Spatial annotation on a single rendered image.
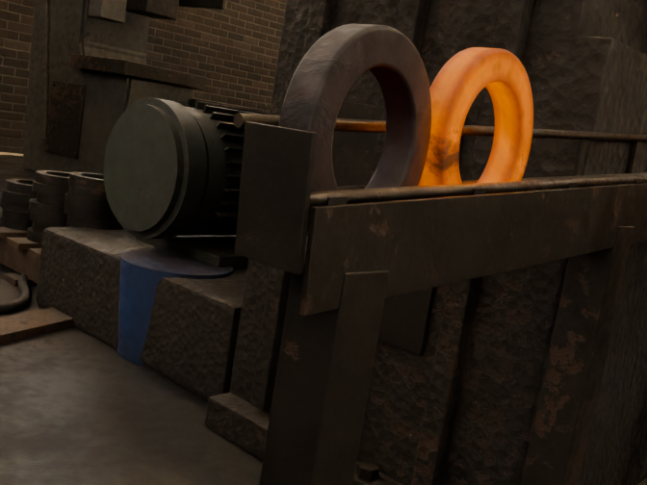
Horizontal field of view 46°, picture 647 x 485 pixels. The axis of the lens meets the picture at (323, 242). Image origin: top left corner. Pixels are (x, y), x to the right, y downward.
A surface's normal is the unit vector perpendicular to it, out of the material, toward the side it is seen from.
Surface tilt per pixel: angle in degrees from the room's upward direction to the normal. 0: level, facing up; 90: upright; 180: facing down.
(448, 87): 63
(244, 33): 90
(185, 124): 45
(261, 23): 90
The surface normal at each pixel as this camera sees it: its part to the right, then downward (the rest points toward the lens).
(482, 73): 0.75, 0.22
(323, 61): -0.40, -0.54
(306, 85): -0.50, -0.33
